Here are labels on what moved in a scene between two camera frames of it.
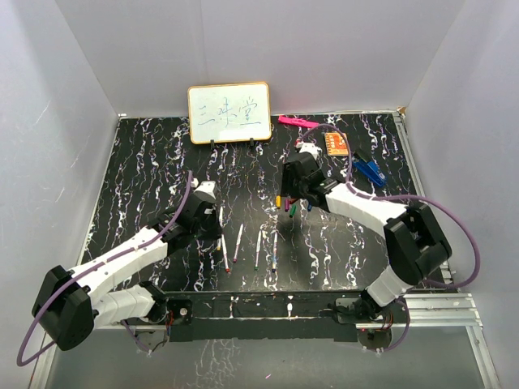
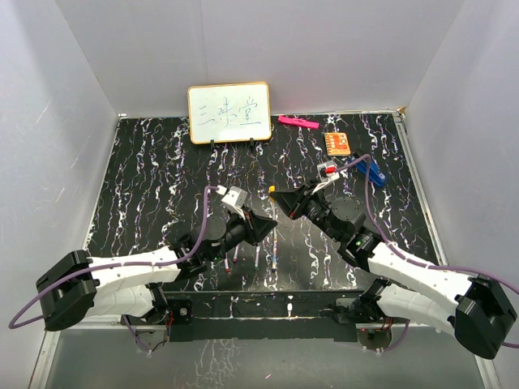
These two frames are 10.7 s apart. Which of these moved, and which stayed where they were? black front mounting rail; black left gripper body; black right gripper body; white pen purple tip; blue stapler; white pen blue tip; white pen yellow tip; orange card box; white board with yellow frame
Moved: black left gripper body; black right gripper body; white pen yellow tip
Stayed: white board with yellow frame; blue stapler; orange card box; white pen blue tip; black front mounting rail; white pen purple tip
